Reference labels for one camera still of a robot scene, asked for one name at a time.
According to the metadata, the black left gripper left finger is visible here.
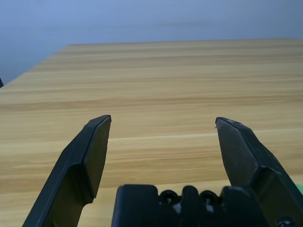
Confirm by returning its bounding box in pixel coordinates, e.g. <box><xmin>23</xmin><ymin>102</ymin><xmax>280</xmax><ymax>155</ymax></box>
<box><xmin>22</xmin><ymin>114</ymin><xmax>112</xmax><ymax>227</ymax></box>

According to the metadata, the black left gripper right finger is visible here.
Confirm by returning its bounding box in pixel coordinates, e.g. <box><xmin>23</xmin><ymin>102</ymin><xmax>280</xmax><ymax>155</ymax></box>
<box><xmin>214</xmin><ymin>116</ymin><xmax>303</xmax><ymax>227</ymax></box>

